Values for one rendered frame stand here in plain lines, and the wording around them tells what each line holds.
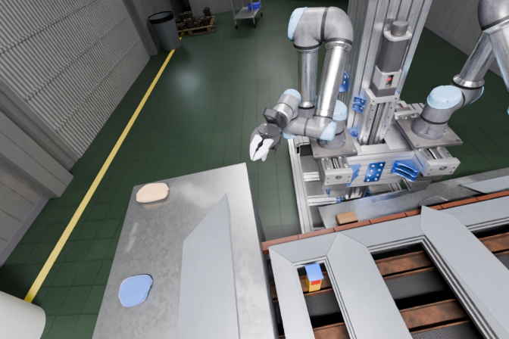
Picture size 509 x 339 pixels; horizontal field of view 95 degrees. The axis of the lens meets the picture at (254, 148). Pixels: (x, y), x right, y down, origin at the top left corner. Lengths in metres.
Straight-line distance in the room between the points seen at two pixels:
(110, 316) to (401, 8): 1.59
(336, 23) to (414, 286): 1.28
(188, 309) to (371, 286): 0.69
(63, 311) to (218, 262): 1.87
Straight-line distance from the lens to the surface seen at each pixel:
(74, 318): 2.60
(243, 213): 1.06
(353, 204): 1.53
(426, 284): 1.59
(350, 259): 1.18
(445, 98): 1.37
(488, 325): 1.29
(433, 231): 1.35
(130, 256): 1.17
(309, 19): 1.00
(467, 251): 1.36
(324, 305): 1.44
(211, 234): 1.03
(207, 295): 0.96
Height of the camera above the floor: 1.96
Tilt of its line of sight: 45 degrees down
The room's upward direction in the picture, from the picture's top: 12 degrees counter-clockwise
